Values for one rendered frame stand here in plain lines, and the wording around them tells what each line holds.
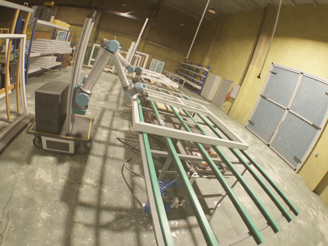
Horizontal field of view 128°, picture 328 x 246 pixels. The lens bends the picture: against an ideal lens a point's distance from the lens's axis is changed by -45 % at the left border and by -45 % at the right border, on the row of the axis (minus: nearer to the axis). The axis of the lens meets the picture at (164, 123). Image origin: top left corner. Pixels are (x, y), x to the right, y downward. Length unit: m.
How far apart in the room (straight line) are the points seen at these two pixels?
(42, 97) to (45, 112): 0.19
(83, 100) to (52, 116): 0.58
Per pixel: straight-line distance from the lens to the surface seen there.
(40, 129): 2.11
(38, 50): 5.62
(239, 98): 9.07
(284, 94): 7.87
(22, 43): 2.89
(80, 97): 1.52
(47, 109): 1.93
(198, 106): 3.03
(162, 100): 2.29
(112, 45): 1.47
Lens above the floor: 1.46
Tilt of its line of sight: 22 degrees down
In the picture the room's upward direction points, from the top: 21 degrees clockwise
